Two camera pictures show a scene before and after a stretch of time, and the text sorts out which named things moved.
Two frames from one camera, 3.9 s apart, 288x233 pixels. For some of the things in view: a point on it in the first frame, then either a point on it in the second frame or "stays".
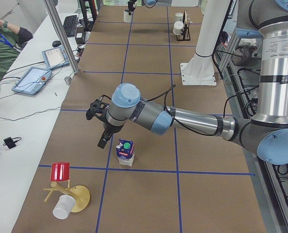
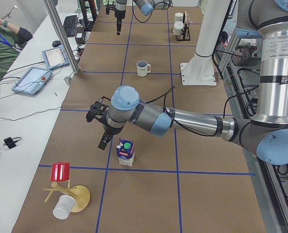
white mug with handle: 127,18 → 143,68
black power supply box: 79,35 stays
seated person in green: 6,40 stays
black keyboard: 70,24 stays
